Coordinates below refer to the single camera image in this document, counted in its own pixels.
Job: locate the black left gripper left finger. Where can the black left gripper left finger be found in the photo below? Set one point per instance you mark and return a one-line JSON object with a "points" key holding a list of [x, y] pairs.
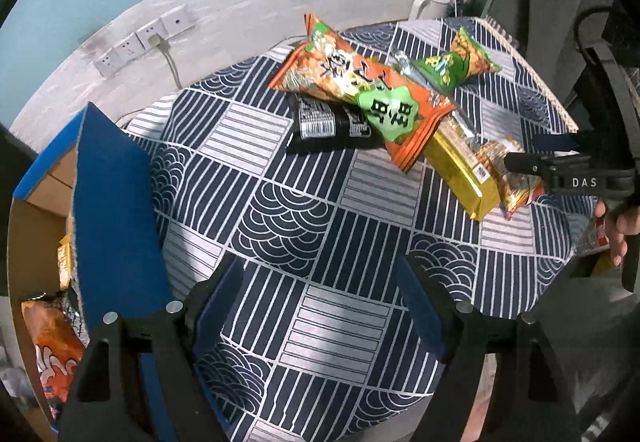
{"points": [[138, 380]]}

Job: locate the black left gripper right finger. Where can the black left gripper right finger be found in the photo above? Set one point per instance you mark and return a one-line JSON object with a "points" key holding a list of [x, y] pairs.
{"points": [[529, 400]]}

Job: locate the orange noodle snack bag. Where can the orange noodle snack bag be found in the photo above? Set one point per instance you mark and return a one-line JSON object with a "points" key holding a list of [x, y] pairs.
{"points": [[57, 348]]}

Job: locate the yellow fries snack bag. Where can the yellow fries snack bag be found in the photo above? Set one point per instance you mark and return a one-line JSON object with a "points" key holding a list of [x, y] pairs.
{"points": [[516, 190]]}

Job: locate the gold biscuit packet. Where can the gold biscuit packet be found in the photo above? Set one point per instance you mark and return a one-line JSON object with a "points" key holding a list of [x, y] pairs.
{"points": [[457, 164]]}

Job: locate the tall gold chips packet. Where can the tall gold chips packet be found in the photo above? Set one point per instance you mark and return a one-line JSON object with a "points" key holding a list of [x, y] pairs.
{"points": [[65, 263]]}

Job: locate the small green candy packet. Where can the small green candy packet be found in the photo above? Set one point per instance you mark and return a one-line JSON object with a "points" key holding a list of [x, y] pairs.
{"points": [[444, 73]]}

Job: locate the orange green snack bag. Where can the orange green snack bag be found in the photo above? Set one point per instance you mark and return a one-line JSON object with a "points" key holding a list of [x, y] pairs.
{"points": [[405, 114]]}

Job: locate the black snack packet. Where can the black snack packet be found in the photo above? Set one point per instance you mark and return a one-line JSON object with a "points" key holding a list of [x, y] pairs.
{"points": [[321, 127]]}

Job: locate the right hand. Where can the right hand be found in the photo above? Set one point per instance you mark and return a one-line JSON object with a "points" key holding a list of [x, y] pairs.
{"points": [[617, 230]]}

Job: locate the navy white patterned tablecloth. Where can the navy white patterned tablecloth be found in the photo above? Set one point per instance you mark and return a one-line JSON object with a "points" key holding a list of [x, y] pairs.
{"points": [[319, 344]]}

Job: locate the cardboard box with blue rim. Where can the cardboard box with blue rim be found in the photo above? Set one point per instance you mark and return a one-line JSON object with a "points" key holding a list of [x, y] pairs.
{"points": [[91, 182]]}

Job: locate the white mug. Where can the white mug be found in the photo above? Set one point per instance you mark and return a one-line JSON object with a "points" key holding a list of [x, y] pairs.
{"points": [[428, 9]]}

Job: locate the white wall socket strip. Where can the white wall socket strip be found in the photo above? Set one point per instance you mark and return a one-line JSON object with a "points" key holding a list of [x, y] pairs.
{"points": [[158, 31]]}

